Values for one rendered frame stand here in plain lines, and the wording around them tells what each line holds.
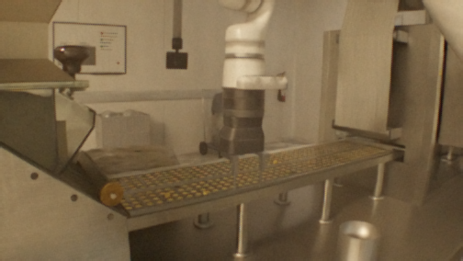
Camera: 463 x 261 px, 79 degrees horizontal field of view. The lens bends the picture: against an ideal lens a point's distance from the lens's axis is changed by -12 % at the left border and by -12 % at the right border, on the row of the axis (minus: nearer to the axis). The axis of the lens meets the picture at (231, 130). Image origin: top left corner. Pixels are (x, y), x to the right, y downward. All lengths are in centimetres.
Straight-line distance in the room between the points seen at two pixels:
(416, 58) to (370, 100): 19
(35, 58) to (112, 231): 27
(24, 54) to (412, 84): 95
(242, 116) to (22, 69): 34
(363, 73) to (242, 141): 59
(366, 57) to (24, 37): 89
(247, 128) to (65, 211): 32
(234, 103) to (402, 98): 64
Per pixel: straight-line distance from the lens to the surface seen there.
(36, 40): 49
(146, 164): 76
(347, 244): 61
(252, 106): 53
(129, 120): 388
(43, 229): 47
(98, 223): 48
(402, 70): 105
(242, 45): 53
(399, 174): 108
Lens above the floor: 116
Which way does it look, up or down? 10 degrees down
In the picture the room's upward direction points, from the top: 1 degrees clockwise
